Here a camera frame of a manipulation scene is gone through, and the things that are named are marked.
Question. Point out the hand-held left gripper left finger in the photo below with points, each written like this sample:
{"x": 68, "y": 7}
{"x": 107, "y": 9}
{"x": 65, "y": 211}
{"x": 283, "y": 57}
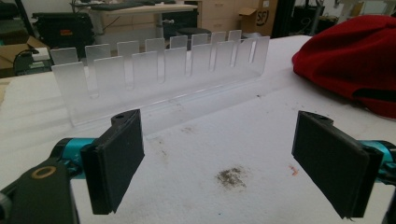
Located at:
{"x": 115, "y": 161}

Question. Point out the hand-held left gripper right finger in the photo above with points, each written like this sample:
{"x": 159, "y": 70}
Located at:
{"x": 330, "y": 161}

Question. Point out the red cap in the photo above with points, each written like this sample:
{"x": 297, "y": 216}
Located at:
{"x": 348, "y": 56}

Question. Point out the white table cloth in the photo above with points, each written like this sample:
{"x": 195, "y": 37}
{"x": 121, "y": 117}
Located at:
{"x": 224, "y": 133}

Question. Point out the clear acrylic slotted rack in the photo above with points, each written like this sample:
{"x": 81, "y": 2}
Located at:
{"x": 174, "y": 67}

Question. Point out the green device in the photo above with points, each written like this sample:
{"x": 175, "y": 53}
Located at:
{"x": 31, "y": 63}

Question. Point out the black hard case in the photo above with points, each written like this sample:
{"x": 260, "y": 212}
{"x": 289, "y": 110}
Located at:
{"x": 63, "y": 34}

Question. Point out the open cardboard box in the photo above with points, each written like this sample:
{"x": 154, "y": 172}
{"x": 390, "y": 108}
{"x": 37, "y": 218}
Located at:
{"x": 14, "y": 49}

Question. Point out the black round stool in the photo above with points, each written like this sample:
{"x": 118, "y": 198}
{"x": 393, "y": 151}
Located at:
{"x": 193, "y": 31}

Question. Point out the black metal stand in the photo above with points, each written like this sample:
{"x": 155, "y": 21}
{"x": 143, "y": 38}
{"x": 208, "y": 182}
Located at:
{"x": 283, "y": 17}

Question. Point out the wooden desk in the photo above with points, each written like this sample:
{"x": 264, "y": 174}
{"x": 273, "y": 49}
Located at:
{"x": 146, "y": 9}

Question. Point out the printed cardboard box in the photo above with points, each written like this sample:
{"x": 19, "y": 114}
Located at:
{"x": 260, "y": 18}

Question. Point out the wooden drawer cabinet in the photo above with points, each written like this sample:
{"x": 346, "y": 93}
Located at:
{"x": 218, "y": 14}

